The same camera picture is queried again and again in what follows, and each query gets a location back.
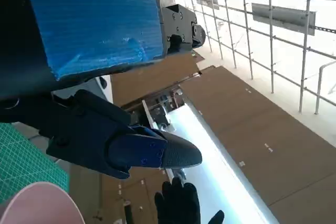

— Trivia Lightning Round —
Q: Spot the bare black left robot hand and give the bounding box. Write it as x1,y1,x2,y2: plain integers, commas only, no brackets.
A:
0,0,207,180

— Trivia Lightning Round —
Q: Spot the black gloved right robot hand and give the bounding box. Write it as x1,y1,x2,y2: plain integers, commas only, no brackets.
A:
154,176,225,224

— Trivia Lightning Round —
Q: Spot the small grey ceiling panel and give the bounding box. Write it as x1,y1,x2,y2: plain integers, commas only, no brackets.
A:
195,0,220,10

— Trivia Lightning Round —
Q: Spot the green cutting mat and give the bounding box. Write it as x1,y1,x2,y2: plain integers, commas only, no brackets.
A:
0,123,70,204

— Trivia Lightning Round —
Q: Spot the large grey ceiling panel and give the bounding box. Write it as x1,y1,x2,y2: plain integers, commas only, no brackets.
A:
251,3,317,36

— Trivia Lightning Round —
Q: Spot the white metal ceiling grid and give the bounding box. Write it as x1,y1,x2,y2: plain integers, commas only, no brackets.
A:
152,0,336,116

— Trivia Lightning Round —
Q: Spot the pink bowl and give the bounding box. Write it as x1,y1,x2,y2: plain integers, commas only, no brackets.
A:
0,181,85,224

